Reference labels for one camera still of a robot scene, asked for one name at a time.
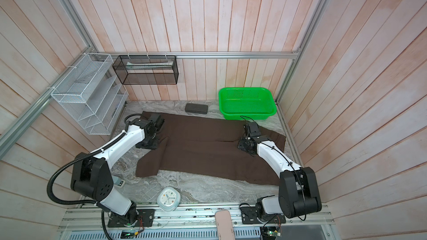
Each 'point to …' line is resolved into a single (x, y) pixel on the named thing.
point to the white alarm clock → (168, 199)
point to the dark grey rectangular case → (196, 108)
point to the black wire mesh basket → (147, 69)
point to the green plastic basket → (246, 103)
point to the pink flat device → (224, 225)
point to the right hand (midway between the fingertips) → (242, 144)
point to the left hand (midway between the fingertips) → (146, 148)
